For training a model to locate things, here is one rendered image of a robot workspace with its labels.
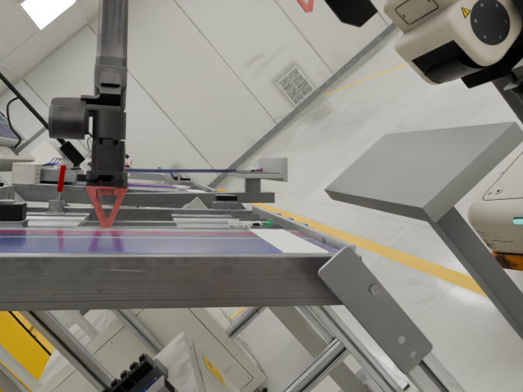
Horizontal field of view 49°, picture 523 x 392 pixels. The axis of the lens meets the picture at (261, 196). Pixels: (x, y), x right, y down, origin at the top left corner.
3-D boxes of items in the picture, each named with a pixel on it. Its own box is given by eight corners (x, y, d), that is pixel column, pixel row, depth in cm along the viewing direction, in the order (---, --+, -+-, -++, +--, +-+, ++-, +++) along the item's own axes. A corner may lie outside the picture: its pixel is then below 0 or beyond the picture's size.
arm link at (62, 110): (121, 68, 102) (120, 100, 109) (52, 62, 99) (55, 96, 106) (120, 120, 96) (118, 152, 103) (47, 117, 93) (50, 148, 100)
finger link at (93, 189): (84, 229, 98) (85, 173, 98) (88, 225, 105) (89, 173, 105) (125, 229, 99) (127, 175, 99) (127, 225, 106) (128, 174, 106)
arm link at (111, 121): (127, 105, 99) (126, 108, 104) (85, 102, 97) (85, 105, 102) (125, 145, 99) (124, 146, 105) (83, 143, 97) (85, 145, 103)
